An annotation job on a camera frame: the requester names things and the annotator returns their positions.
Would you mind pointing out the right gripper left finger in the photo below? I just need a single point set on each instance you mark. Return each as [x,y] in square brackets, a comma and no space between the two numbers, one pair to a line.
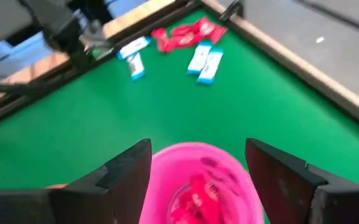
[120,193]

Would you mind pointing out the white blue Hershey's bar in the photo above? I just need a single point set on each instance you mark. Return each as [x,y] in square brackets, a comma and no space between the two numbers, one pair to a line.
[199,59]
[134,47]
[135,67]
[210,67]

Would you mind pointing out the black clamp post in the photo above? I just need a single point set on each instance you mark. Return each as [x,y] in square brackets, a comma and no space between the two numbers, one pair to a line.
[232,11]

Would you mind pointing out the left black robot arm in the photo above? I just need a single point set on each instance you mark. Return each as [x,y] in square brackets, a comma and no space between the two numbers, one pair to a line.
[58,25]

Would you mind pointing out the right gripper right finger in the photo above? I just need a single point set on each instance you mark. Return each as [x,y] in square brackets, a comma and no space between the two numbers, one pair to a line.
[282,189]

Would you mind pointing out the wooden table platform boards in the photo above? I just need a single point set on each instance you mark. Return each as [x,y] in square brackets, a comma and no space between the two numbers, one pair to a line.
[322,84]

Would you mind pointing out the pink plastic halloween bucket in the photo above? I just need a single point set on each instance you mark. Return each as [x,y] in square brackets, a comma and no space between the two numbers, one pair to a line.
[166,168]

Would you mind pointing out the small white floor scrap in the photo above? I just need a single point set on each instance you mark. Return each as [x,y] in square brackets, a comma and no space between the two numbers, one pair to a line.
[320,40]

